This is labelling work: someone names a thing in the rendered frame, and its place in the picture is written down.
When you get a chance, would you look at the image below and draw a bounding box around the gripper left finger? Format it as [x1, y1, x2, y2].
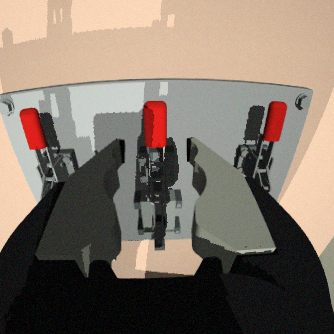
[0, 139, 125, 326]

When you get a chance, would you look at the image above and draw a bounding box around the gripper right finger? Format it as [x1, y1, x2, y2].
[187, 137, 334, 334]

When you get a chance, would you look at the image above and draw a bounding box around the grey fixture plate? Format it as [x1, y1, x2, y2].
[0, 78, 314, 241]

